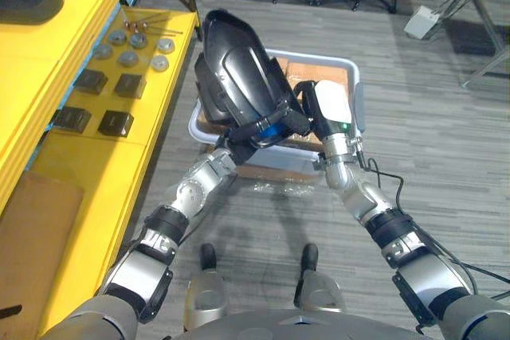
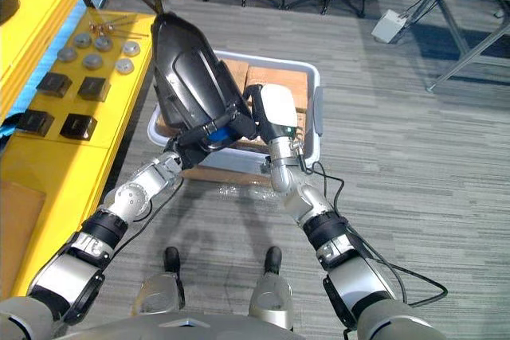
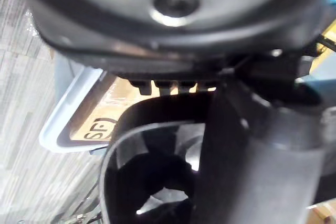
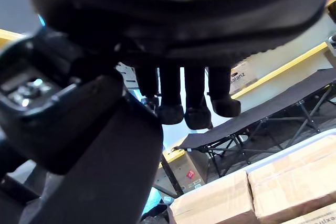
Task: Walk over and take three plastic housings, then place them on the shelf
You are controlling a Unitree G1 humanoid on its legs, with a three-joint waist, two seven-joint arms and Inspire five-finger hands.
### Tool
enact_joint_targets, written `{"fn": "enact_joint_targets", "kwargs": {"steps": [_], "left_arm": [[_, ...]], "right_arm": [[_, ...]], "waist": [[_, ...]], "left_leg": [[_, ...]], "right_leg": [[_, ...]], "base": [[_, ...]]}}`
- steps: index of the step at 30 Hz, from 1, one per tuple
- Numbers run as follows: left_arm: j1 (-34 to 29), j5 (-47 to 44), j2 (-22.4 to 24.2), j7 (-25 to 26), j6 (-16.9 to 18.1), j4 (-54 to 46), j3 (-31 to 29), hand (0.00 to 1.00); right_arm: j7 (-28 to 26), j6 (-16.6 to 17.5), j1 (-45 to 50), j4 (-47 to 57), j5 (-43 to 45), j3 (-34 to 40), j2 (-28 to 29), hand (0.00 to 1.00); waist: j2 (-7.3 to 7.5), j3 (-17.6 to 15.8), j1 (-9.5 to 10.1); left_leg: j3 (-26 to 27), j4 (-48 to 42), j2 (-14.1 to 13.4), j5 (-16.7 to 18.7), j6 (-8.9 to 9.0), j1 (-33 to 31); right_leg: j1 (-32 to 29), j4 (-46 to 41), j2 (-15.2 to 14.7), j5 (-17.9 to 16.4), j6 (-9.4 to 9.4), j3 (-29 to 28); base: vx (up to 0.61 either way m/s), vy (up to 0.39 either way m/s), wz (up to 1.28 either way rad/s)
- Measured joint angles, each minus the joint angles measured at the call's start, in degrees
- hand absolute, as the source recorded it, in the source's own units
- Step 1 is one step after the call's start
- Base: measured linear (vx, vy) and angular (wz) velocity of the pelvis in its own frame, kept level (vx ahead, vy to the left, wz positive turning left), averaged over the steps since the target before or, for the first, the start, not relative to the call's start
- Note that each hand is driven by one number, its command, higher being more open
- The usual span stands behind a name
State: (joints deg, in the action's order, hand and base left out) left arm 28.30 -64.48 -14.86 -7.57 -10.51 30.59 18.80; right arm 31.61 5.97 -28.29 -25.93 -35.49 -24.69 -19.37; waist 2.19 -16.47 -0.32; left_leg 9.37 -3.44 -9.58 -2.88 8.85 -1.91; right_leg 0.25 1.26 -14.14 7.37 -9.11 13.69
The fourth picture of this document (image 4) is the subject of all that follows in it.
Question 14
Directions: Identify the Galanz printed cardboard box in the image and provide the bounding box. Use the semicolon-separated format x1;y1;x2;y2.
228;60;259;94

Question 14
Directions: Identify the black folding camp cot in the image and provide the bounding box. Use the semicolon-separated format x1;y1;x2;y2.
175;68;336;180

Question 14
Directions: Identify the yellow shelf beam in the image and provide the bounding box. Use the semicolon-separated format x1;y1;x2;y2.
230;42;329;99

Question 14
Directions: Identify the cardboard box with tape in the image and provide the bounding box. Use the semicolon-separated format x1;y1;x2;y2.
247;134;336;224
169;170;259;224

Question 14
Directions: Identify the white perforated shelf upright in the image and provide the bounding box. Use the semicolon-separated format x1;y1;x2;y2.
117;62;140;91

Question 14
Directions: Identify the cardboard box with red label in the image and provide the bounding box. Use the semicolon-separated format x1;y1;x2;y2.
167;149;211;192

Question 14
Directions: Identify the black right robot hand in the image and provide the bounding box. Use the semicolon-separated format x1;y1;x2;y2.
0;0;332;224

